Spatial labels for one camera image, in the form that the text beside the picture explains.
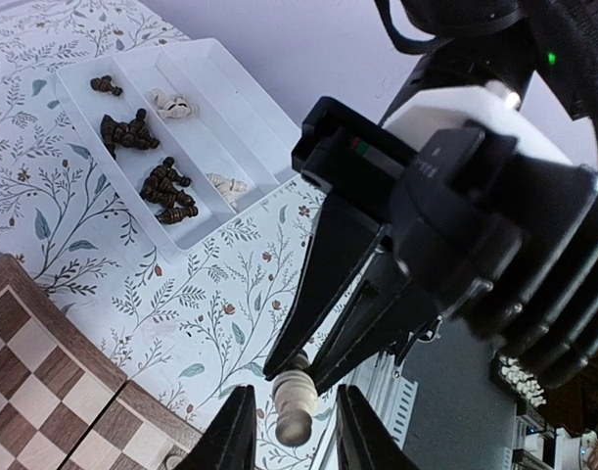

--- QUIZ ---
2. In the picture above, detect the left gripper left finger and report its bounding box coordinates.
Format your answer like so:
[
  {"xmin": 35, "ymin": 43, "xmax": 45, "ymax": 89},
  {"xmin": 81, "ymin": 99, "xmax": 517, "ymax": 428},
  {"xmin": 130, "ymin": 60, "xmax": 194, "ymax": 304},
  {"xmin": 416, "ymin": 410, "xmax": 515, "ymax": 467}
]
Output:
[{"xmin": 178, "ymin": 386, "xmax": 256, "ymax": 470}]

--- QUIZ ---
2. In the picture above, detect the white plastic tray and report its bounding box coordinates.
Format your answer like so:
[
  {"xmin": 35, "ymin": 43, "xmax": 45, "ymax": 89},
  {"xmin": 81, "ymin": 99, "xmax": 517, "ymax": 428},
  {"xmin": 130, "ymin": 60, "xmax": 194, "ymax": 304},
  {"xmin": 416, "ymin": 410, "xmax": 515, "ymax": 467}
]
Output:
[{"xmin": 55, "ymin": 38, "xmax": 299, "ymax": 259}]

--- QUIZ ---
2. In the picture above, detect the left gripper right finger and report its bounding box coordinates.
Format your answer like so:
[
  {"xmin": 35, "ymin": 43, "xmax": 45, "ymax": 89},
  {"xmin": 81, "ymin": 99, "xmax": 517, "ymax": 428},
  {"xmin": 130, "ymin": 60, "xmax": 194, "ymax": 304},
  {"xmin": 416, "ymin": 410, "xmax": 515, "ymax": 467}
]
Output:
[{"xmin": 336, "ymin": 385, "xmax": 419, "ymax": 470}]

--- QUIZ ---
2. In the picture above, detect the light pawn column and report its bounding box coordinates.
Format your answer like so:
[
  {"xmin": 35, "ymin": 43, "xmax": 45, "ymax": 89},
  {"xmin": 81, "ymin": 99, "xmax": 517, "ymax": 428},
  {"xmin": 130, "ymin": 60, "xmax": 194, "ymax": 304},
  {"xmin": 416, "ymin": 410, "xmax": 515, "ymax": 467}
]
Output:
[{"xmin": 272, "ymin": 350, "xmax": 318, "ymax": 447}]

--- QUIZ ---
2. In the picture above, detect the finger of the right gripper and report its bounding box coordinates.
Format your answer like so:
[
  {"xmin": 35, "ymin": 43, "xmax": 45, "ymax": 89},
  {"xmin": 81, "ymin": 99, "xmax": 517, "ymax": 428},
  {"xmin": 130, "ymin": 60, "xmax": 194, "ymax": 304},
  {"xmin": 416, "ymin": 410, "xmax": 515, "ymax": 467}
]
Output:
[{"xmin": 263, "ymin": 193, "xmax": 389, "ymax": 381}]

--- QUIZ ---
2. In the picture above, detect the front aluminium rail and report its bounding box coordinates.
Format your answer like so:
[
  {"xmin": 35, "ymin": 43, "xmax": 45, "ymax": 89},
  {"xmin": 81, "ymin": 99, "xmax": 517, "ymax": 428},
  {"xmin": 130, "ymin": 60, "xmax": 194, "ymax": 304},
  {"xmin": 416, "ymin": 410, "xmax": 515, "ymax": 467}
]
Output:
[{"xmin": 345, "ymin": 352, "xmax": 419, "ymax": 448}]

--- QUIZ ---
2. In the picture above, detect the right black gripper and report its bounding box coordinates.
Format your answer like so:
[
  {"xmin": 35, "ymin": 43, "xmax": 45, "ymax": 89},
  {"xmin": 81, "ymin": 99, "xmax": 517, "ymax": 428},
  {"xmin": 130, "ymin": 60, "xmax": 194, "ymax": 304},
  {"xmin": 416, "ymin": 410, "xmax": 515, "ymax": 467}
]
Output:
[{"xmin": 308, "ymin": 123, "xmax": 598, "ymax": 393}]

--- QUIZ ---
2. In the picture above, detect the light pawn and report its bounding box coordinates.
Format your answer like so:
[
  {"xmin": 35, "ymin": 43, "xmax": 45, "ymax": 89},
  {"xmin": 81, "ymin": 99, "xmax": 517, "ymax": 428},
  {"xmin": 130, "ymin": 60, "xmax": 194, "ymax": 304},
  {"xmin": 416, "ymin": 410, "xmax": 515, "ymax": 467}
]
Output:
[{"xmin": 163, "ymin": 453, "xmax": 183, "ymax": 470}]

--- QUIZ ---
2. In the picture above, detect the pile of dark chess pieces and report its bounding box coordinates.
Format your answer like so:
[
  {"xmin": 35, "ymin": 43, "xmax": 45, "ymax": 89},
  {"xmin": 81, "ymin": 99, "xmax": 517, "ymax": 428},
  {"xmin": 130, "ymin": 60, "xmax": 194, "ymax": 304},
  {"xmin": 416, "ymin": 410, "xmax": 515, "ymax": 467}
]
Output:
[{"xmin": 98, "ymin": 100, "xmax": 200, "ymax": 226}]

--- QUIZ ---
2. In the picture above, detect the floral patterned table mat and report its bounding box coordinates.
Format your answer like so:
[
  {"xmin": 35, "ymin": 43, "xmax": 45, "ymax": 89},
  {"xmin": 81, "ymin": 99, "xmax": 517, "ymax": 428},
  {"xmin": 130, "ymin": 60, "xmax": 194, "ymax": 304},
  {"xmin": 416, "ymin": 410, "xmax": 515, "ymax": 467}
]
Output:
[{"xmin": 0, "ymin": 1, "xmax": 333, "ymax": 469}]

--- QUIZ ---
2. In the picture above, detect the wooden chess board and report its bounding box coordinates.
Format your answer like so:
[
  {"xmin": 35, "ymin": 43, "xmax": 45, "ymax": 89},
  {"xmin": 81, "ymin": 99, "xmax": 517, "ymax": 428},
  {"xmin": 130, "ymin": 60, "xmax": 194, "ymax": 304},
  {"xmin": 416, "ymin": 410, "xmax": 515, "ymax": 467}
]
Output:
[{"xmin": 0, "ymin": 255, "xmax": 202, "ymax": 469}]

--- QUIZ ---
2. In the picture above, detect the pile of light chess pieces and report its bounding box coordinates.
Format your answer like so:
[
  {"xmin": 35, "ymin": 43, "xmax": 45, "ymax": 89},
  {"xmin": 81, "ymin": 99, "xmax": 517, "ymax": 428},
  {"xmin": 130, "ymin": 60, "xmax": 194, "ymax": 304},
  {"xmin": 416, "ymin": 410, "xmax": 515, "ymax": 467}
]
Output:
[{"xmin": 149, "ymin": 88, "xmax": 249, "ymax": 212}]

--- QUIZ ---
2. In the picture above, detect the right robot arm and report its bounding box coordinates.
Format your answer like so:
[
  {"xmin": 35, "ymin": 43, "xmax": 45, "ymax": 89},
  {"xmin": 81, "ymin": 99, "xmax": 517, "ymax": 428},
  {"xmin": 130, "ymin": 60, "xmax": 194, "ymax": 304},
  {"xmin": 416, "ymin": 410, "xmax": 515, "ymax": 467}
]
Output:
[{"xmin": 263, "ymin": 1, "xmax": 598, "ymax": 393}]

